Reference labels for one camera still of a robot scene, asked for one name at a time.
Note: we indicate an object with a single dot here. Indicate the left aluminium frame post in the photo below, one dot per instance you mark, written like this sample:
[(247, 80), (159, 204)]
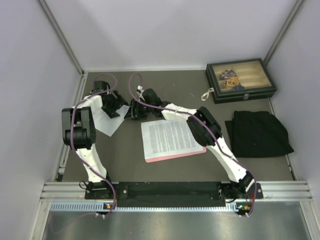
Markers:
[(60, 35)]

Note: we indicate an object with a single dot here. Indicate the white ribbon loop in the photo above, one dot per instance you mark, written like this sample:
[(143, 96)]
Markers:
[(206, 95)]

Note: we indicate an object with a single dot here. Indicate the dark green display box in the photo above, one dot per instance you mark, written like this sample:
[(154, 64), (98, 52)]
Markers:
[(241, 80)]

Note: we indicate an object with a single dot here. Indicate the aluminium frame post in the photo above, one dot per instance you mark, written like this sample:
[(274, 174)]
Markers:
[(60, 35), (294, 12)]

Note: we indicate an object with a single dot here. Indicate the black folded cloth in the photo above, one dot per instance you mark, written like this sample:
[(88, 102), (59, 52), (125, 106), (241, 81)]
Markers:
[(257, 134)]

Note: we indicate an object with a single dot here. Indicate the dense text paper sheet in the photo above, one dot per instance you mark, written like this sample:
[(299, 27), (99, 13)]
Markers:
[(165, 139)]

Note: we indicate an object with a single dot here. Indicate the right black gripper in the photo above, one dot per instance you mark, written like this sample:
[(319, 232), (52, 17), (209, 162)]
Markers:
[(131, 113)]

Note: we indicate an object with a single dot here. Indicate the right aluminium frame post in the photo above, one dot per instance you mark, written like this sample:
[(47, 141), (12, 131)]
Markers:
[(294, 12)]

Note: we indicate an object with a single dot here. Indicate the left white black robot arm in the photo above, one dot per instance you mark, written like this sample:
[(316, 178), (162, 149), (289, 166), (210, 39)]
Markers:
[(79, 133)]

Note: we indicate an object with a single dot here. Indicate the aluminium front rail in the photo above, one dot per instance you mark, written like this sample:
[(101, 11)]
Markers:
[(276, 191)]

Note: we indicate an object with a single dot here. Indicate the form paper sheet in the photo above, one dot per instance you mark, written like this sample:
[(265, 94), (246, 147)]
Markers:
[(107, 125)]

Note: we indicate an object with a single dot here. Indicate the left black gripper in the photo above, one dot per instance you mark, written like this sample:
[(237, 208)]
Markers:
[(119, 101)]

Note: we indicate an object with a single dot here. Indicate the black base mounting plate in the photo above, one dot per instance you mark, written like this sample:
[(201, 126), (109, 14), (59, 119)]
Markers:
[(178, 194)]

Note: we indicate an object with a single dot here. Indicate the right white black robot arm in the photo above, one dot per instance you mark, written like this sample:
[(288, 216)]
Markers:
[(206, 132)]

